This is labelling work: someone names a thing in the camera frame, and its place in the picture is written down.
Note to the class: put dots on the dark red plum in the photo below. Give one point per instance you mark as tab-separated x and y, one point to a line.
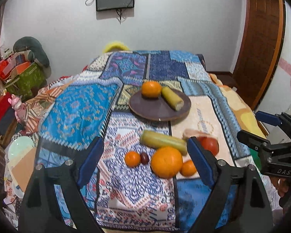
144	158

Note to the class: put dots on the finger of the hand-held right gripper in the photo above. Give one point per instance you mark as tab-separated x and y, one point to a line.
251	139
268	119

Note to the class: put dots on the yellow plush cushion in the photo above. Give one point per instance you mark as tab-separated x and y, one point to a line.
115	46

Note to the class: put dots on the brown cardboard sheet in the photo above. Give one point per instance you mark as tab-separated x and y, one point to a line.
24	170

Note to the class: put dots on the short green cucumber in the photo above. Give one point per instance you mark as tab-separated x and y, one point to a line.
171	98

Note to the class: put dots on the round brown plate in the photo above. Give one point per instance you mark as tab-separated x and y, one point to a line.
150	109

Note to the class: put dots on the yellow orange blanket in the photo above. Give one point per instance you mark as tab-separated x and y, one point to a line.
242	111

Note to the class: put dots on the red box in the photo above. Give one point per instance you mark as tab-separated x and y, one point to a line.
1	109

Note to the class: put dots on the orange cardboard boxes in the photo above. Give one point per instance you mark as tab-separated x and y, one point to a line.
12	66

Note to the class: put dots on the large orange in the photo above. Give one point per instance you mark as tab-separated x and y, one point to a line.
166	162

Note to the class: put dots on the brown wooden door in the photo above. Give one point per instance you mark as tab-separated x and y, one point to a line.
259	43

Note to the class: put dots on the pale green round plate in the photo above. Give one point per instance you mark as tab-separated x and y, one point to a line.
19	148

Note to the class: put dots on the blue patchwork blanket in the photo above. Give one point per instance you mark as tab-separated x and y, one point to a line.
82	111

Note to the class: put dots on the small orange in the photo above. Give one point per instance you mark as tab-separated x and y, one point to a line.
132	159
187	168

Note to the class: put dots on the green box with clutter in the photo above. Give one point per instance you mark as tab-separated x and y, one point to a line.
29	80

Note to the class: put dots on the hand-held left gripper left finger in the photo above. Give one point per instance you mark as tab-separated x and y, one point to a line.
91	161

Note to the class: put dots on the medium orange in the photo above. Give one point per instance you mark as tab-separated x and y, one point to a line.
151	89

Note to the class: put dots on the pink toy figure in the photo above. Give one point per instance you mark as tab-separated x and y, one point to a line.
18	108

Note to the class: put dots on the long green cucumber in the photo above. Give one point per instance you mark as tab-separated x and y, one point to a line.
160	140

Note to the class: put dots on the grey pillow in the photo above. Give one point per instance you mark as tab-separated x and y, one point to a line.
37	49

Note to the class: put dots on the red tomato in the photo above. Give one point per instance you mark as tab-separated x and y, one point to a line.
209	145

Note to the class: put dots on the green object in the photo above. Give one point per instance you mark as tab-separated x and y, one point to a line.
255	157

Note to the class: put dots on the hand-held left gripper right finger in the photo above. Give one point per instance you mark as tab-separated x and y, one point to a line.
200	162

